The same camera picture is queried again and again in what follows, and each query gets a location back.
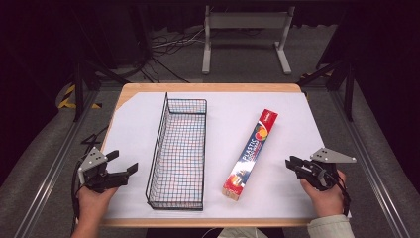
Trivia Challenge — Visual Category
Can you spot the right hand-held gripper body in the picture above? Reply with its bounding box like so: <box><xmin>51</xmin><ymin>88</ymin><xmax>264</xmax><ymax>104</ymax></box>
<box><xmin>298</xmin><ymin>147</ymin><xmax>358</xmax><ymax>192</ymax></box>

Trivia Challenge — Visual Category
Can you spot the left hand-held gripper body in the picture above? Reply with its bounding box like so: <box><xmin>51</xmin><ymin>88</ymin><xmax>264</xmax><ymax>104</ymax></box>
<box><xmin>77</xmin><ymin>146</ymin><xmax>116</xmax><ymax>194</ymax></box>

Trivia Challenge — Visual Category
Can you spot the red plastic wrap box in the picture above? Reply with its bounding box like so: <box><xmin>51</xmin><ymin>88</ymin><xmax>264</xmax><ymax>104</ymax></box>
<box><xmin>222</xmin><ymin>108</ymin><xmax>279</xmax><ymax>202</ymax></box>

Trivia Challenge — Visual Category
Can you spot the black wire basket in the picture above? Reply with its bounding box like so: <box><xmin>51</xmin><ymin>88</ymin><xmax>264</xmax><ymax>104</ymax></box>
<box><xmin>145</xmin><ymin>92</ymin><xmax>208</xmax><ymax>212</ymax></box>

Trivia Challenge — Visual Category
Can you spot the person's left hand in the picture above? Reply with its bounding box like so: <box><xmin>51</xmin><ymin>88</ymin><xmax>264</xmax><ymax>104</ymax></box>
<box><xmin>76</xmin><ymin>185</ymin><xmax>119</xmax><ymax>226</ymax></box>

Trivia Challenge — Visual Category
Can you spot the person's right hand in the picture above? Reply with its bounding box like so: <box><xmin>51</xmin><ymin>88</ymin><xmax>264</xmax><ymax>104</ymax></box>
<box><xmin>299</xmin><ymin>170</ymin><xmax>348</xmax><ymax>219</ymax></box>

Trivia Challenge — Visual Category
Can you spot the white paper sheet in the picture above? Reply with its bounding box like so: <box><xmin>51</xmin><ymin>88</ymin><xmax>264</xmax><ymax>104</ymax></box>
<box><xmin>104</xmin><ymin>91</ymin><xmax>352</xmax><ymax>220</ymax></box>

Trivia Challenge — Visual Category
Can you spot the yellow black hazard tape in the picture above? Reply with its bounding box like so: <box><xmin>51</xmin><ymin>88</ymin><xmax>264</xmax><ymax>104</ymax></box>
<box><xmin>57</xmin><ymin>83</ymin><xmax>102</xmax><ymax>110</ymax></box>

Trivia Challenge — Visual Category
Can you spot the black metal stand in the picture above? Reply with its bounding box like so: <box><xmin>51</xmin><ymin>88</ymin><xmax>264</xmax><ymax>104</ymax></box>
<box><xmin>296</xmin><ymin>59</ymin><xmax>357</xmax><ymax>123</ymax></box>
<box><xmin>72</xmin><ymin>59</ymin><xmax>131</xmax><ymax>123</ymax></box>

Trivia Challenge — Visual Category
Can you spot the white metal stand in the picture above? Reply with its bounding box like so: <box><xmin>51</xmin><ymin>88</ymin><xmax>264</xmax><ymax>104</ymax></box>
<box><xmin>201</xmin><ymin>4</ymin><xmax>297</xmax><ymax>76</ymax></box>

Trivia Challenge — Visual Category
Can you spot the aluminium rail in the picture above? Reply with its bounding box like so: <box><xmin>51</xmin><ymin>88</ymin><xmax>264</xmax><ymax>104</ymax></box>
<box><xmin>13</xmin><ymin>89</ymin><xmax>101</xmax><ymax>238</ymax></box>
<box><xmin>329</xmin><ymin>89</ymin><xmax>412</xmax><ymax>238</ymax></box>

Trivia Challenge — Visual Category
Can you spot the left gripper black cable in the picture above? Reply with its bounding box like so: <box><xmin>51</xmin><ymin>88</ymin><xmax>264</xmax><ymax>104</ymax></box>
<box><xmin>70</xmin><ymin>161</ymin><xmax>84</xmax><ymax>232</ymax></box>

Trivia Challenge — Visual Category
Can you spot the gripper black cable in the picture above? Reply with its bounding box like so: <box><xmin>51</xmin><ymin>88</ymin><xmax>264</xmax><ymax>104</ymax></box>
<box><xmin>325</xmin><ymin>168</ymin><xmax>352</xmax><ymax>217</ymax></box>
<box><xmin>70</xmin><ymin>161</ymin><xmax>84</xmax><ymax>232</ymax></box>

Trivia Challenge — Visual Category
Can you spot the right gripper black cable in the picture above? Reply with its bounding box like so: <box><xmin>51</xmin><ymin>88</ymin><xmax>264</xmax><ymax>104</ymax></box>
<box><xmin>325</xmin><ymin>168</ymin><xmax>352</xmax><ymax>217</ymax></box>

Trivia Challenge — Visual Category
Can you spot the black floor cable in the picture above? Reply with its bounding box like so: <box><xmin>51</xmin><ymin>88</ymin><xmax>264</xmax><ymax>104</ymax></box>
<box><xmin>140</xmin><ymin>49</ymin><xmax>191</xmax><ymax>84</ymax></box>

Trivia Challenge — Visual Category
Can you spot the white floor cable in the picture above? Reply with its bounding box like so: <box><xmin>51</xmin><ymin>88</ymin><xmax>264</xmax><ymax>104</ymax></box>
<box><xmin>152</xmin><ymin>28</ymin><xmax>208</xmax><ymax>50</ymax></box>

